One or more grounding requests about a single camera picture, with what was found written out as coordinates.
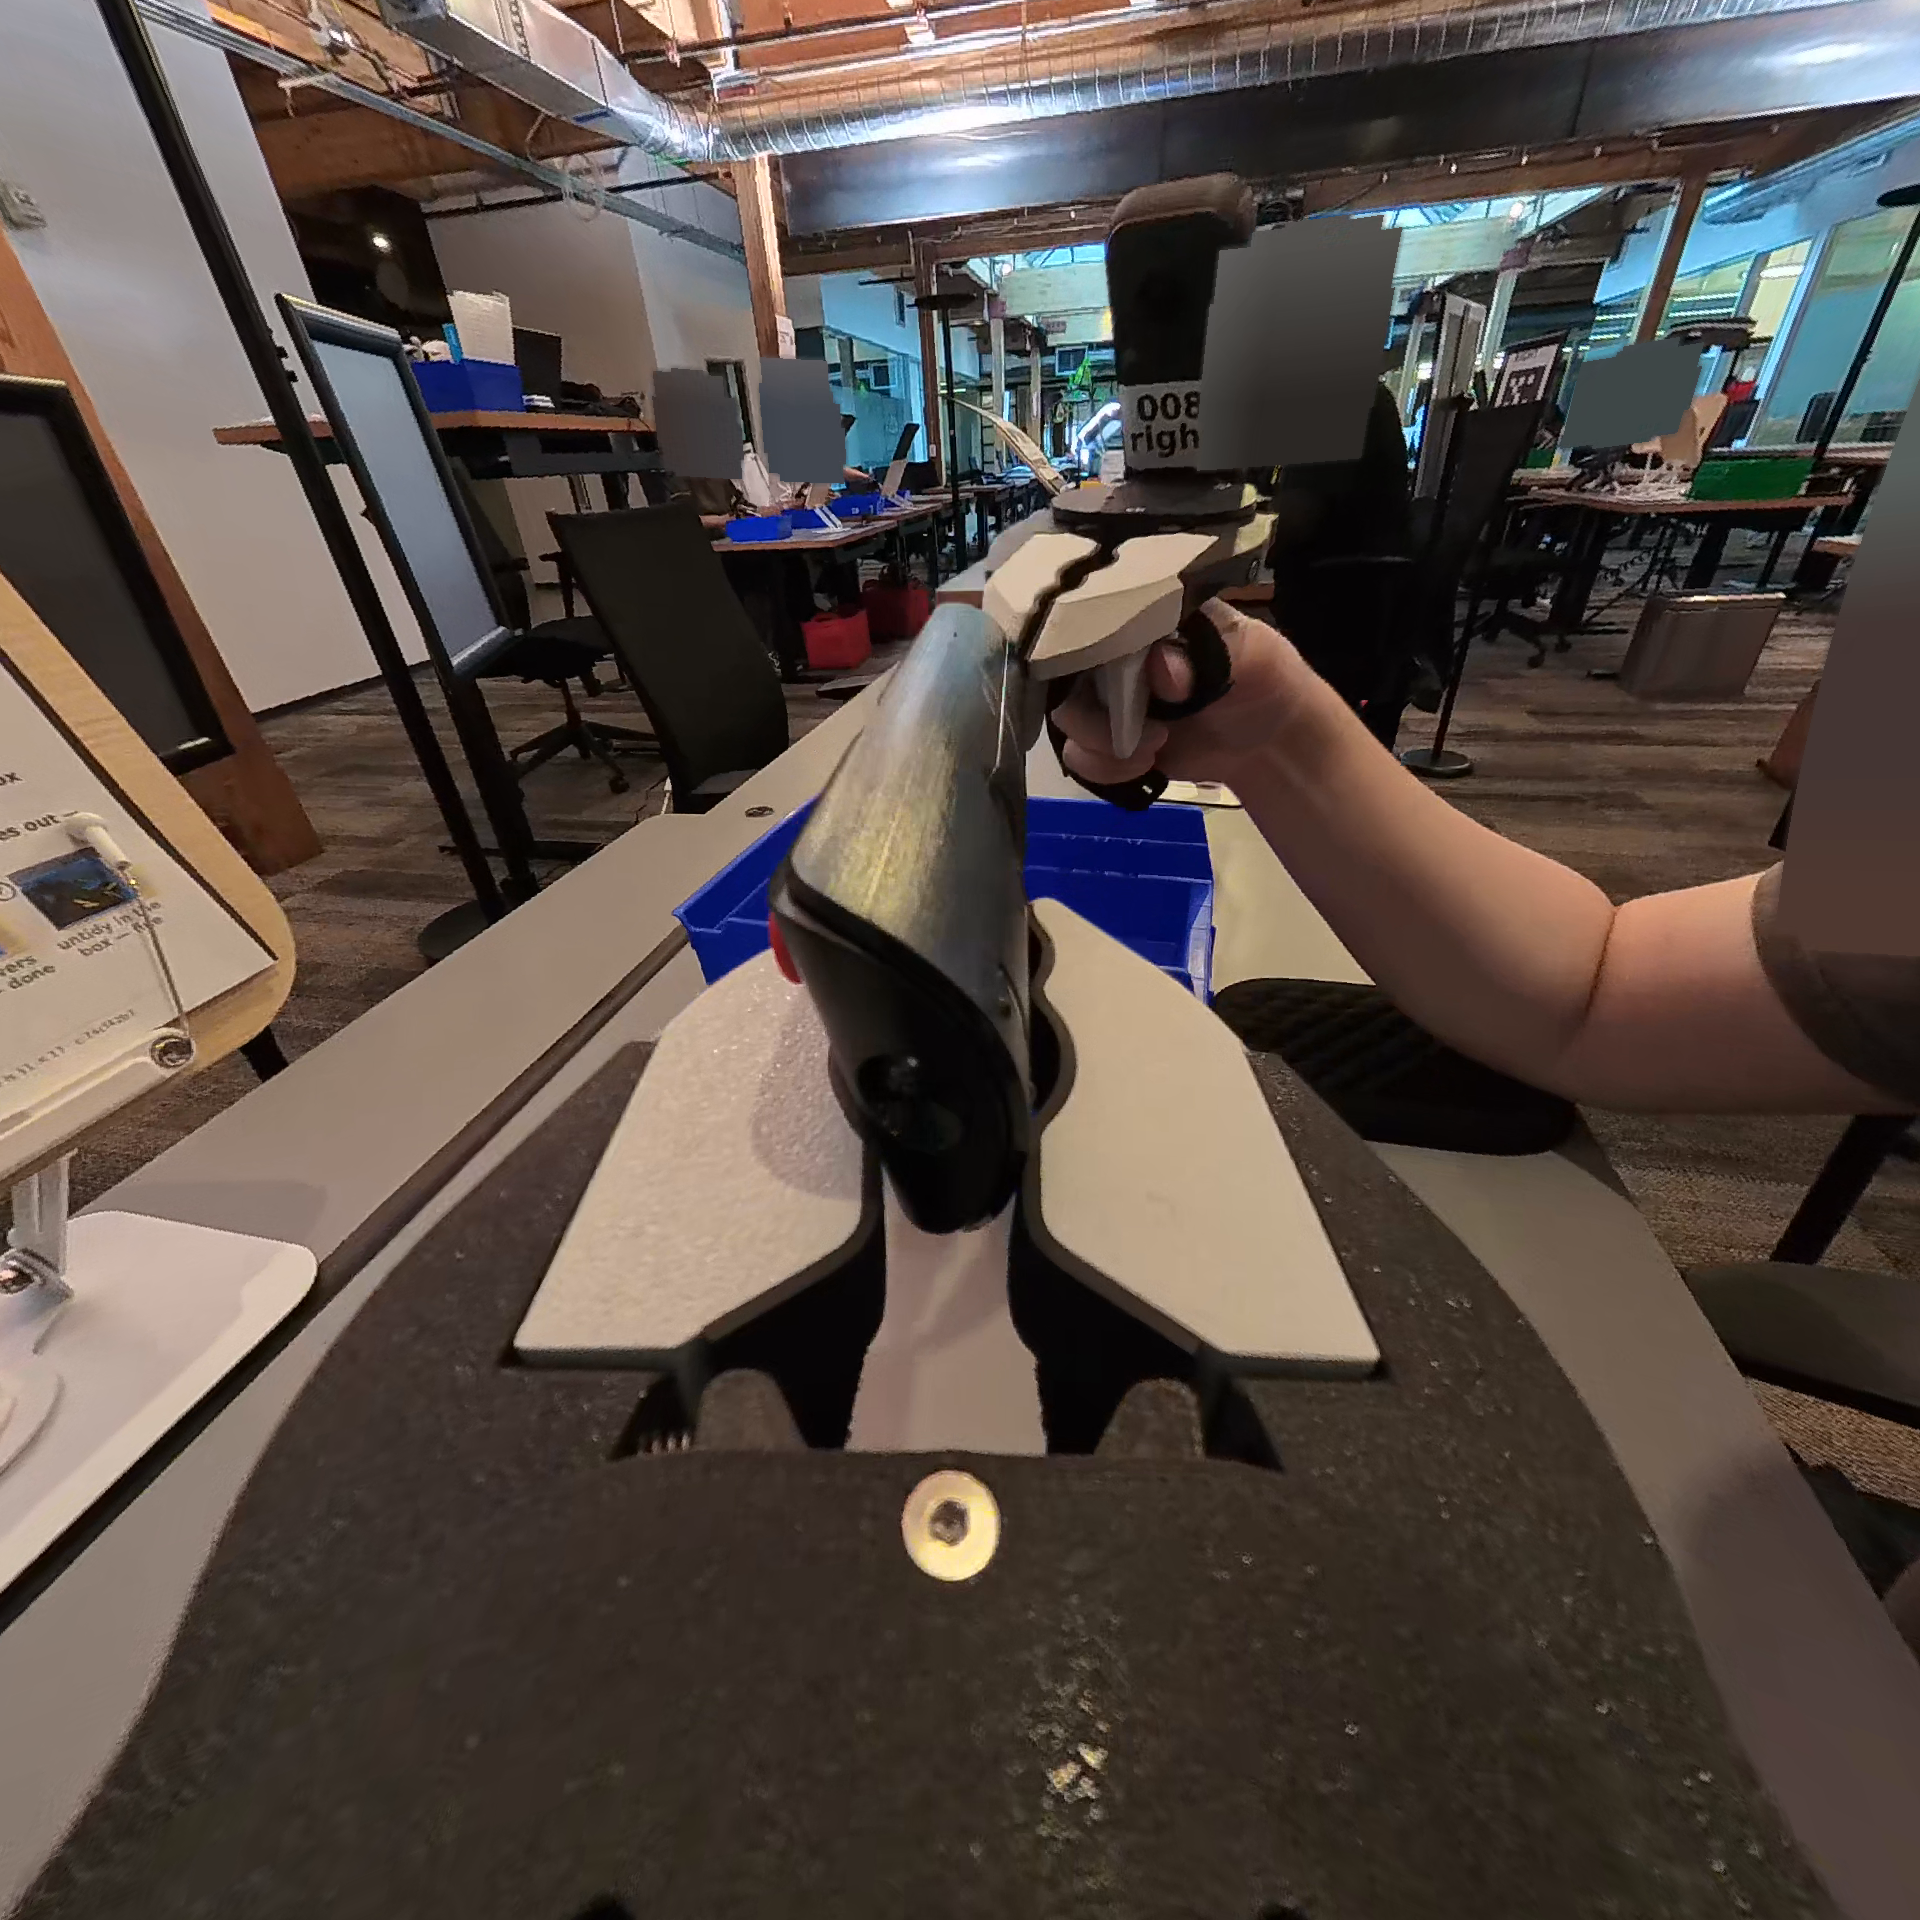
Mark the instruction sheet on stand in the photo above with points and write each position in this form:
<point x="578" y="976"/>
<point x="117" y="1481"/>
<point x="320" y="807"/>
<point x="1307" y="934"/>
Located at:
<point x="59" y="930"/>

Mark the wooden pillar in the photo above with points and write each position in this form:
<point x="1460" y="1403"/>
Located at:
<point x="256" y="795"/>

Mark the black display panel stand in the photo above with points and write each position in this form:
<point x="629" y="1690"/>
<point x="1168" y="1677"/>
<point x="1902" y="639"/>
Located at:
<point x="405" y="480"/>

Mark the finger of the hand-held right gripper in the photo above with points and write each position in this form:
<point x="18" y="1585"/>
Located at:
<point x="1036" y="585"/>
<point x="1186" y="573"/>

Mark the blue storage box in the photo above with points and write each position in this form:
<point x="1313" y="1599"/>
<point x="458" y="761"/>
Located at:
<point x="469" y="385"/>

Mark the person's right forearm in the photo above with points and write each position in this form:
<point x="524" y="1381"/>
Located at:
<point x="1500" y="901"/>

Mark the red bin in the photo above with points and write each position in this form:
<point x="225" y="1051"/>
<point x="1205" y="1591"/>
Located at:
<point x="900" y="611"/>
<point x="832" y="640"/>

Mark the blue plastic bin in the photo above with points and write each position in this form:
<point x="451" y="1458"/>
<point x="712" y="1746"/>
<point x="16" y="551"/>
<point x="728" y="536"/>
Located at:
<point x="1124" y="871"/>

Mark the wooden background desk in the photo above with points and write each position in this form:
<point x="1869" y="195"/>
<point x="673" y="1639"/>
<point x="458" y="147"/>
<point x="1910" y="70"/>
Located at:
<point x="331" y="434"/>

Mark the black floor sign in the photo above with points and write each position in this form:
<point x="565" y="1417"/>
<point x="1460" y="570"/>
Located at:
<point x="92" y="573"/>

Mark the person's right hand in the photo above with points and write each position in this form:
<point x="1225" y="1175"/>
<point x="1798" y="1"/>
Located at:
<point x="1246" y="706"/>

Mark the green crate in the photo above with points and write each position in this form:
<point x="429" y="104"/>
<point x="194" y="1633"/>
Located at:
<point x="1754" y="479"/>

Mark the silver air duct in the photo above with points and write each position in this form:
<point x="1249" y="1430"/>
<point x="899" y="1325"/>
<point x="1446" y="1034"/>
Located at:
<point x="601" y="61"/>

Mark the black pole stand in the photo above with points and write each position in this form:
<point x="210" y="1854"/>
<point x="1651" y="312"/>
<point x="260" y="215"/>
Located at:
<point x="269" y="392"/>

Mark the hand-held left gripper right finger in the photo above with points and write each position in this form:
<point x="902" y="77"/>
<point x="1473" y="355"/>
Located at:
<point x="1201" y="1200"/>

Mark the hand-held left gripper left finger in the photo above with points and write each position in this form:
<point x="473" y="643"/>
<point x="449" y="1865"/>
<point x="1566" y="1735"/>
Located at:
<point x="674" y="1231"/>

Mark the black office chair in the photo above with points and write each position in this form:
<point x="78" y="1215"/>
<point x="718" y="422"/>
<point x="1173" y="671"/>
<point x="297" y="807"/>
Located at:
<point x="674" y="646"/>
<point x="1365" y="585"/>

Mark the silver trash can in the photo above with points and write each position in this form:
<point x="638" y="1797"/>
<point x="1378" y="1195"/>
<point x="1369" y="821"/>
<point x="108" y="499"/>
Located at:
<point x="1705" y="646"/>

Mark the black remote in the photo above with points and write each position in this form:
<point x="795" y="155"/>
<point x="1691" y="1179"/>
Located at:
<point x="930" y="901"/>

